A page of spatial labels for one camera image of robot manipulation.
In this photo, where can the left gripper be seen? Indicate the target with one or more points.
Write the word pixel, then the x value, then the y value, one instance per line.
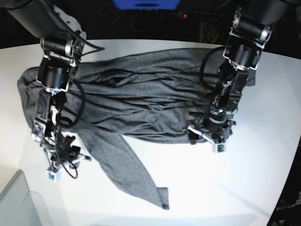
pixel 214 129

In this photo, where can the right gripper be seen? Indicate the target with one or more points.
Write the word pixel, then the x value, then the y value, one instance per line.
pixel 59 150

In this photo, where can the grey long-sleeve shirt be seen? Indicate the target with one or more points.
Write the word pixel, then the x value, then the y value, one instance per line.
pixel 151 97

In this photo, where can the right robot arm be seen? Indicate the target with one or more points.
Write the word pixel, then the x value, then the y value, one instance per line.
pixel 62 49

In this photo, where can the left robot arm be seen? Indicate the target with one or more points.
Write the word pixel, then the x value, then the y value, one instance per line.
pixel 251 30

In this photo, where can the translucent plastic box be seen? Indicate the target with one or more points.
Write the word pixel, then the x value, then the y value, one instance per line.
pixel 21 207

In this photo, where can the black power strip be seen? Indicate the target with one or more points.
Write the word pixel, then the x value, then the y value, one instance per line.
pixel 199 14

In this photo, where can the blue bin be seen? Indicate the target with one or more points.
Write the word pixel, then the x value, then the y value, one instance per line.
pixel 146 4

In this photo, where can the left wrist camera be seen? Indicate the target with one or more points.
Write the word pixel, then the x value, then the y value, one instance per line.
pixel 219 147

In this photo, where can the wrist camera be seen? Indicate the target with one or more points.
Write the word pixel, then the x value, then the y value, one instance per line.
pixel 53 176
pixel 219 147

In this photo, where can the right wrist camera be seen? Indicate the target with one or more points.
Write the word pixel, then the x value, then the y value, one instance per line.
pixel 53 176

